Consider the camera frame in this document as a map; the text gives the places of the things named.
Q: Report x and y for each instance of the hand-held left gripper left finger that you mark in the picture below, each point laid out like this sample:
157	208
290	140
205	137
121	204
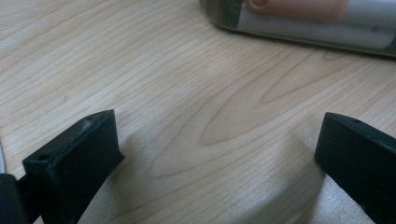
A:
71	174

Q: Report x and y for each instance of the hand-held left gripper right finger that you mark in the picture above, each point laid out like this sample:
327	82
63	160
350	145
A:
361	168

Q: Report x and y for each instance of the clear smoky plastic container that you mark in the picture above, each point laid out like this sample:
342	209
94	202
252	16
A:
208	12

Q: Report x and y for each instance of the peach cap marker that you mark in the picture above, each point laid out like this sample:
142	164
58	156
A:
299	9

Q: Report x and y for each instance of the dark blue cap marker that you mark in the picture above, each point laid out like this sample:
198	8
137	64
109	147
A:
311	31

